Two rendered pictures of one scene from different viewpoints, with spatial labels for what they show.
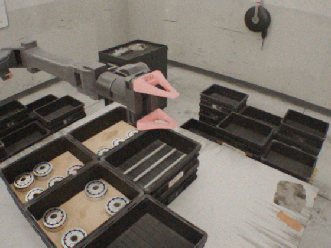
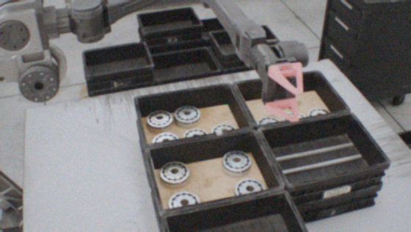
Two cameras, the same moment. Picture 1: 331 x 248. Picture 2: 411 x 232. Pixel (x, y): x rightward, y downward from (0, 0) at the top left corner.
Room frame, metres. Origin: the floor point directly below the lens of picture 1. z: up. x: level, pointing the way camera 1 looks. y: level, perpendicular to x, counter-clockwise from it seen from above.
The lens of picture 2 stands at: (-0.26, -0.27, 1.99)
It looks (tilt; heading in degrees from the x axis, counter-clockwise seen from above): 39 degrees down; 35
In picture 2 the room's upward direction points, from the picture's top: straight up
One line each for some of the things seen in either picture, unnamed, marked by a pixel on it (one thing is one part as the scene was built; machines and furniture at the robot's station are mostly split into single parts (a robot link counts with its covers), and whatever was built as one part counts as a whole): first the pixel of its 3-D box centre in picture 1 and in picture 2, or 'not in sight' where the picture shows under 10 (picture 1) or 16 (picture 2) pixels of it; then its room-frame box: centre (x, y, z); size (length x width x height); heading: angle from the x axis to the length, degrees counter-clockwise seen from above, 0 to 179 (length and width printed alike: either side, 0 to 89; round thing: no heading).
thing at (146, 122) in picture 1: (157, 112); (286, 101); (0.43, 0.01, 1.44); 0.09 x 0.07 x 0.07; 50
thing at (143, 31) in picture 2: (10, 130); (169, 48); (1.87, 1.53, 0.37); 0.40 x 0.30 x 0.45; 141
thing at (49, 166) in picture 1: (42, 168); (187, 114); (0.86, 0.60, 0.86); 0.10 x 0.10 x 0.01
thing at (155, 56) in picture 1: (135, 86); (373, 44); (2.64, 0.33, 0.45); 0.60 x 0.45 x 0.90; 141
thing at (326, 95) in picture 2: (112, 137); (288, 109); (1.11, 0.29, 0.87); 0.40 x 0.30 x 0.11; 140
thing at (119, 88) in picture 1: (131, 94); (274, 75); (0.47, 0.07, 1.46); 0.07 x 0.07 x 0.10; 50
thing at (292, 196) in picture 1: (291, 193); not in sight; (0.82, -0.66, 0.71); 0.22 x 0.19 x 0.01; 141
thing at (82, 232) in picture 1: (74, 239); (184, 203); (0.49, 0.33, 0.86); 0.10 x 0.10 x 0.01
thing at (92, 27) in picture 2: not in sight; (84, 23); (0.43, 0.60, 1.44); 0.10 x 0.09 x 0.05; 141
